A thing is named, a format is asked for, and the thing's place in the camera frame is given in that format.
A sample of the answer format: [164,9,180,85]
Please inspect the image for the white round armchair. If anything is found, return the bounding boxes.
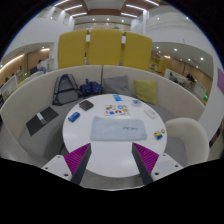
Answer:
[164,117,210,168]

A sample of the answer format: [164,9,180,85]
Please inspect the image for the grey backpack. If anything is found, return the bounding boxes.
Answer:
[52,73,83,107]

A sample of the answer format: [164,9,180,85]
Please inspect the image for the grey cushion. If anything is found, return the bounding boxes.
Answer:
[101,74,132,98]

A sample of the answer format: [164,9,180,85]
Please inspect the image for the yellow-green cushion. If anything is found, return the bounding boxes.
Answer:
[133,79,159,105]

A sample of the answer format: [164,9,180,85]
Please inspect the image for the curved beige sofa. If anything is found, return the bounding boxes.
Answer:
[0,64,206,168]

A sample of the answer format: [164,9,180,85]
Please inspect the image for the black laptop sleeve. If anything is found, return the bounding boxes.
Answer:
[25,106,60,137]

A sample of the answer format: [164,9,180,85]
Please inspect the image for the dark brown wallet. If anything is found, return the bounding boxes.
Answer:
[78,99,95,112]

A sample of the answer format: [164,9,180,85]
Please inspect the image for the small blue and white box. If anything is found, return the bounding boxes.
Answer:
[131,98,143,107]

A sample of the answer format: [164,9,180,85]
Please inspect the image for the blue rectangular box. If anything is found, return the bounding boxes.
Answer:
[67,111,81,123]

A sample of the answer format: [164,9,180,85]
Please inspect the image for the colourful sticker sheet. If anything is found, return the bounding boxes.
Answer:
[104,103,132,117]

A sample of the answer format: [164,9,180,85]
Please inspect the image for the ceiling lights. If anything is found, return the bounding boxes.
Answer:
[53,0,161,19]

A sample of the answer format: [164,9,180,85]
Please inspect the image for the purple wall poster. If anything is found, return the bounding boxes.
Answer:
[216,67,224,96]

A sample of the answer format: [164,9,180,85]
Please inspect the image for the long white counter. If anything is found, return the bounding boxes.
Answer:
[163,68,207,98]

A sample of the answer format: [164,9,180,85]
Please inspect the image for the light blue towel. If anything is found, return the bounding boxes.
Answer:
[89,115,148,142]

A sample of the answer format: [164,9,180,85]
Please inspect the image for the yellow divider panel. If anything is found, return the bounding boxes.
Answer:
[57,29,88,70]
[87,27,124,67]
[121,31,154,72]

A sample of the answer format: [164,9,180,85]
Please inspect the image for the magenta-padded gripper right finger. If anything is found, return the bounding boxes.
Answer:
[131,142,184,186]

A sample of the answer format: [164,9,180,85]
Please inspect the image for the flat white box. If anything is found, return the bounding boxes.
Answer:
[143,107,159,119]

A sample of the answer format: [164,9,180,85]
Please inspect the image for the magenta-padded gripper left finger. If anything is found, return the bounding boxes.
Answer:
[41,142,92,186]

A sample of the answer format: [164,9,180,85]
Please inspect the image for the person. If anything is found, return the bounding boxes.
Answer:
[35,59,48,75]
[185,72,197,84]

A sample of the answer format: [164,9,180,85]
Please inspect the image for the navy blue patterned bag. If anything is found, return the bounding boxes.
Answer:
[79,78,104,98]

